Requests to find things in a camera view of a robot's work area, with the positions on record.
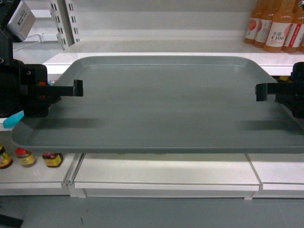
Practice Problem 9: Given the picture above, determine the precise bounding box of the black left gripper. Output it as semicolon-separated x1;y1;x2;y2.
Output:
0;60;84;118

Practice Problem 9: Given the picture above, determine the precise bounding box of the white upper metal shelf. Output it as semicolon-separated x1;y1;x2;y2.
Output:
44;40;304;76

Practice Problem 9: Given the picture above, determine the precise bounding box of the grey silver serving tray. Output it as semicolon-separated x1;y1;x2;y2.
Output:
11;56;304;153

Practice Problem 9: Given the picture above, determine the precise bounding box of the orange C100 drink bottle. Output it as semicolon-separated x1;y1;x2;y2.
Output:
263;0;295;53

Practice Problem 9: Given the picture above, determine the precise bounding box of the orange drink bottle left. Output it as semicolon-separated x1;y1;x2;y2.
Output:
244;0;264;44

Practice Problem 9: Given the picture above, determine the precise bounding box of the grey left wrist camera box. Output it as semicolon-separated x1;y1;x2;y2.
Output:
6;0;36;43

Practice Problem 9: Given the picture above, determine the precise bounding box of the green label jar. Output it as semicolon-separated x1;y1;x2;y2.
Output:
0;144;13;169

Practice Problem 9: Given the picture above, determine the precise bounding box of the white lower metal shelf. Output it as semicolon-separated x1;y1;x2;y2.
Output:
0;154;304;200

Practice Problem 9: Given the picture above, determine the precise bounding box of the red lidded sauce jar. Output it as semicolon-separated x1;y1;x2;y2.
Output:
15;147;36;168

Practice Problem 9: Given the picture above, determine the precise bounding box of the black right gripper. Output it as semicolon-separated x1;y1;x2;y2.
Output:
255;62;304;128

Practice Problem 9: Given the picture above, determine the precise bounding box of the white metal shelf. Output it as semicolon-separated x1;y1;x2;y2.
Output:
0;154;304;200
44;40;304;76

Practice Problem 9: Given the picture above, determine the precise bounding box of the white slotted shelf upright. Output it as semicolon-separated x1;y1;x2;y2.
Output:
50;0;80;50

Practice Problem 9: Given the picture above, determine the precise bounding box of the dark sauce jar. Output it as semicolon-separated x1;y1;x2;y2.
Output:
42;153;64;168

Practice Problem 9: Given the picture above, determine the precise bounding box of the teal snack bag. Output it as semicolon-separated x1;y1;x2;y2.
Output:
3;111;24;129

